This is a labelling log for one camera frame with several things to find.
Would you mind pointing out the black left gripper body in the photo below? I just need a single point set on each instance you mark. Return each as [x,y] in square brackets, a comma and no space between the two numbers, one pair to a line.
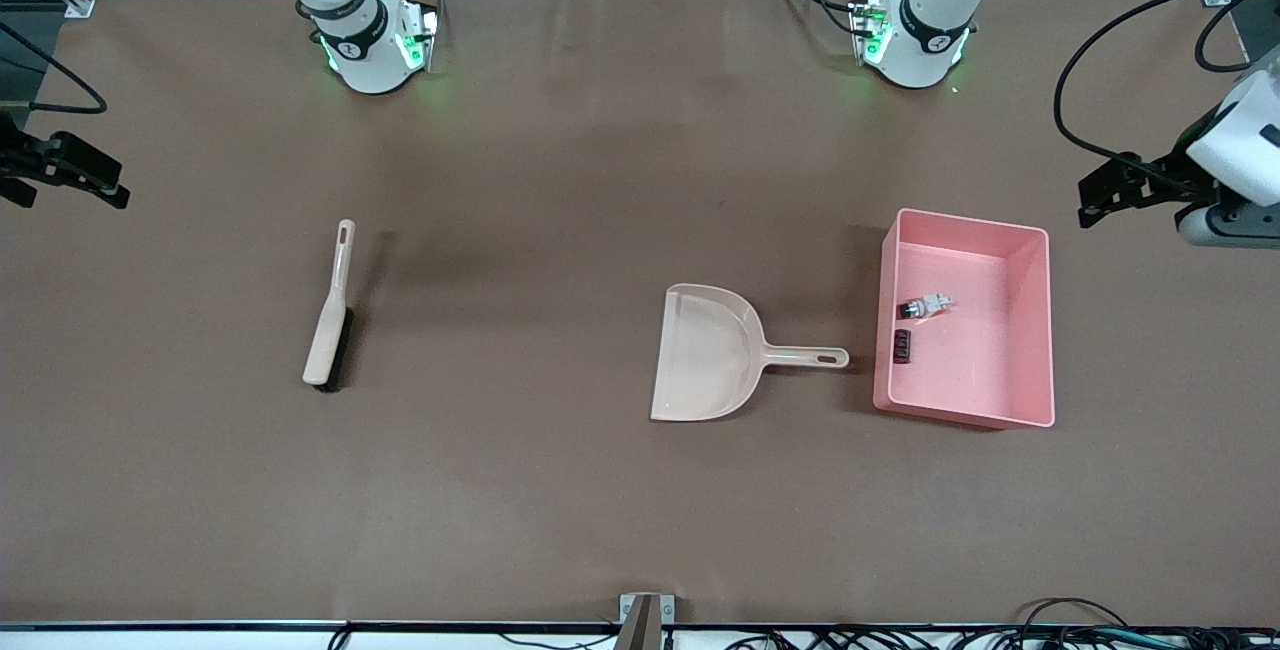
[1172,176]

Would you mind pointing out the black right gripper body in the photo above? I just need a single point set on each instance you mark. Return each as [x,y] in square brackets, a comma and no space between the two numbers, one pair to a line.
[22,161]

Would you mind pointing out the green white push button switch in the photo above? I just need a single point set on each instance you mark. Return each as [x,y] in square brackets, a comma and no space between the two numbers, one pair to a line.
[923,307]

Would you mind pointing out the black terminal block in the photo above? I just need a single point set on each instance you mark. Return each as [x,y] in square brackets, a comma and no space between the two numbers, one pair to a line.
[902,346]

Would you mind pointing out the beige hand brush black bristles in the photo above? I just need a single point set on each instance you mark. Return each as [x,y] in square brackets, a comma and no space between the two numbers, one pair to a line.
[325,340]

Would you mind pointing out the beige plastic dustpan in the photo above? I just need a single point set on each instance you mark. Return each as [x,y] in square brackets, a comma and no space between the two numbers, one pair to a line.
[700,370]

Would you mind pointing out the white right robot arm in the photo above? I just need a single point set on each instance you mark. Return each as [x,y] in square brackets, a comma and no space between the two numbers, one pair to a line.
[365,60]

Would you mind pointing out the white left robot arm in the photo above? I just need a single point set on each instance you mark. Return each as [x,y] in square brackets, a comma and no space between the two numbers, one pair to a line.
[925,50]

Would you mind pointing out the pink plastic bin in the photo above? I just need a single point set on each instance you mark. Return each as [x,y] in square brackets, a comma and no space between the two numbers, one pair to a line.
[990,370]

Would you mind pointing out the brown table cover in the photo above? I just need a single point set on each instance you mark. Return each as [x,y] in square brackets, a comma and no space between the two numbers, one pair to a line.
[640,510]

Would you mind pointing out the grey metal bracket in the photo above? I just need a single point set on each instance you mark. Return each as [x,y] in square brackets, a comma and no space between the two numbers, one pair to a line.
[645,620]

